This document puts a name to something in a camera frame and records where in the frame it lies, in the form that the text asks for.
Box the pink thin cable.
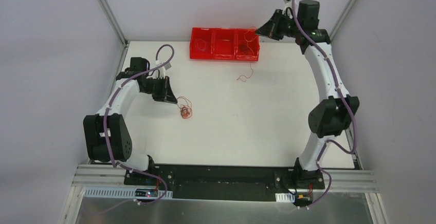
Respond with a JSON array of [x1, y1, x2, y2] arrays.
[[194, 39, 209, 53]]

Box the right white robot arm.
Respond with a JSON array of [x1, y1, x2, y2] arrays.
[[255, 0, 360, 188]]

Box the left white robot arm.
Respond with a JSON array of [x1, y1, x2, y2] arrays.
[[83, 57, 177, 185]]

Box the red three-compartment bin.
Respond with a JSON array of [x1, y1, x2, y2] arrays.
[[189, 27, 260, 62]]

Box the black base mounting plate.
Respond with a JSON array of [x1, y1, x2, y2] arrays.
[[123, 164, 325, 201]]

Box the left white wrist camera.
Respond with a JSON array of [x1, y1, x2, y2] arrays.
[[154, 60, 171, 79]]

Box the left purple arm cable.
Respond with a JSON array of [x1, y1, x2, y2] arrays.
[[102, 44, 175, 206]]

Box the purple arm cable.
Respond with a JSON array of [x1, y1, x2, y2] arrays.
[[102, 44, 175, 206], [291, 0, 358, 207]]

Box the left slotted cable duct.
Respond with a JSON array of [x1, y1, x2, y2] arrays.
[[84, 187, 173, 200]]

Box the slotted cable duct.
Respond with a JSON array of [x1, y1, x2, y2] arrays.
[[275, 193, 295, 203], [84, 187, 173, 200]]

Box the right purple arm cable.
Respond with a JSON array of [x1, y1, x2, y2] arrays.
[[291, 0, 358, 207]]

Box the right slotted cable duct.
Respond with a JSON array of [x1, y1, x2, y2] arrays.
[[275, 193, 295, 203]]

